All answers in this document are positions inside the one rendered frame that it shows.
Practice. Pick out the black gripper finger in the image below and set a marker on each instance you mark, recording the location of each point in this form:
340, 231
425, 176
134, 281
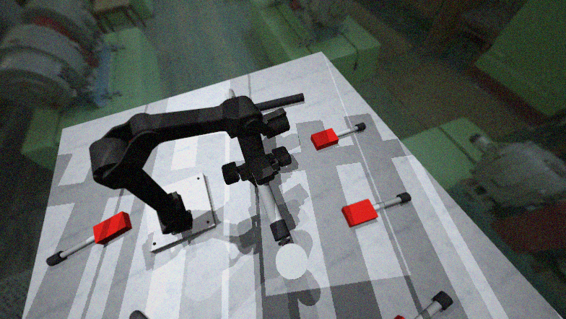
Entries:
251, 179

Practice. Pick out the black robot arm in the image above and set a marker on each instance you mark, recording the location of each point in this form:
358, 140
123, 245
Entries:
116, 163

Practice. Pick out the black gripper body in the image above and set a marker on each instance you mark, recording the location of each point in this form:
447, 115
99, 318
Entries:
230, 171

